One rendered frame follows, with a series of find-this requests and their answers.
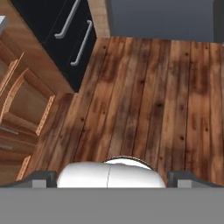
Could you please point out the grey worktop edge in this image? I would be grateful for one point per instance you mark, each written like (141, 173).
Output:
(3, 23)

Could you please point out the wooden fridge side panel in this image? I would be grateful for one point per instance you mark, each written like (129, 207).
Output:
(35, 55)

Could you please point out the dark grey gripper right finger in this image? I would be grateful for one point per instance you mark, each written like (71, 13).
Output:
(179, 177)

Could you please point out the black fridge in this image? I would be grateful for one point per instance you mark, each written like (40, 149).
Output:
(58, 55)

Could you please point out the white round object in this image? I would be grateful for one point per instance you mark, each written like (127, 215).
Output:
(110, 175)

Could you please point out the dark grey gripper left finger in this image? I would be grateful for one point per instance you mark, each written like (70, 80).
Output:
(43, 177)

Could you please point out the dark grey cabinet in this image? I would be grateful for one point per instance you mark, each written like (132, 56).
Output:
(218, 20)

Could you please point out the wooden drawer front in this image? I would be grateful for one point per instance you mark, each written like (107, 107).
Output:
(11, 167)
(23, 134)
(22, 148)

